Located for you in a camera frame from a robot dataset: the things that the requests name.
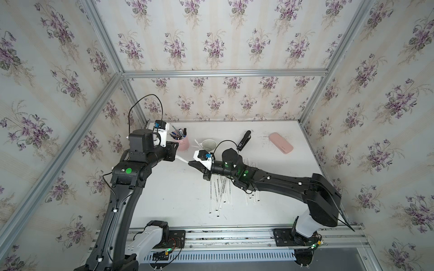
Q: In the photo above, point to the twelfth straw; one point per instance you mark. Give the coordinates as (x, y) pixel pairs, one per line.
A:
(181, 159)

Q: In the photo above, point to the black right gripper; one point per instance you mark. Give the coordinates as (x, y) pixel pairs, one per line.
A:
(197, 165)

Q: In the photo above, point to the white straw cup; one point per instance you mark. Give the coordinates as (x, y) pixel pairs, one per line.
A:
(209, 145)

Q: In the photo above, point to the eleventh straw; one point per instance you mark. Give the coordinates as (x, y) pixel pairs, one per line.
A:
(230, 192)

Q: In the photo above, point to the black stapler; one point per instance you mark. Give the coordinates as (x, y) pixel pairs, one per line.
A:
(246, 138)

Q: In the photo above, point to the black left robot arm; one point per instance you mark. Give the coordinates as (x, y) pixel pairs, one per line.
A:
(128, 178)

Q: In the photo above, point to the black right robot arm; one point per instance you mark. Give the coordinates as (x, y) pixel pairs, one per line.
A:
(322, 199)

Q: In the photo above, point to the pink eraser case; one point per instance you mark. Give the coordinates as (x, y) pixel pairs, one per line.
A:
(281, 143)

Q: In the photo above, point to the bundle of wrapped straws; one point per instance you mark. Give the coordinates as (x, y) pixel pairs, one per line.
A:
(198, 145)

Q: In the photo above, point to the aluminium mounting rail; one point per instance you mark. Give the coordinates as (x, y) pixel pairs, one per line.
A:
(264, 238)

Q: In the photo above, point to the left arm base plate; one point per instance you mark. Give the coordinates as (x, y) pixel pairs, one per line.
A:
(174, 239)

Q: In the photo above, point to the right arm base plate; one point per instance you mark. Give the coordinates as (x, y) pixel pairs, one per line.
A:
(288, 237)

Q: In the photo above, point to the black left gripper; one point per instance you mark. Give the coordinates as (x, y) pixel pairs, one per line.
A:
(170, 151)

